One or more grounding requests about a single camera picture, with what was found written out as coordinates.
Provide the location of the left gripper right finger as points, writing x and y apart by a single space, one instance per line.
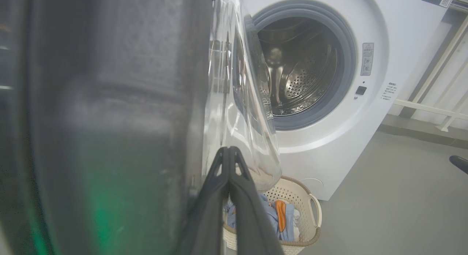
252 225

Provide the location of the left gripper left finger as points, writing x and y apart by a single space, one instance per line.
204 225

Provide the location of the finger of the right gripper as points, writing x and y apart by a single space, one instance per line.
460 164

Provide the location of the blue garment with orange cartoons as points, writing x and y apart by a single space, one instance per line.
272 214

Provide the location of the white grey garment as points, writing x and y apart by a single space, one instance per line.
296 225

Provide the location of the dark round glass washer door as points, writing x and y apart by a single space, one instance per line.
109 119

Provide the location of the black door lock latch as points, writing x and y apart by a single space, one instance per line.
361 90

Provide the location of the white front-load washing machine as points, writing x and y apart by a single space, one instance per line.
395 35

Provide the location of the perforated steel washer drum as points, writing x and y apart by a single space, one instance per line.
303 72

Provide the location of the cream perforated laundry basket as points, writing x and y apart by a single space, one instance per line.
309 225

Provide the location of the white metal railing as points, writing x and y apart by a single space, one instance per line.
431 109

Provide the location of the grey warning sticker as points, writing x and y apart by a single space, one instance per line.
367 59

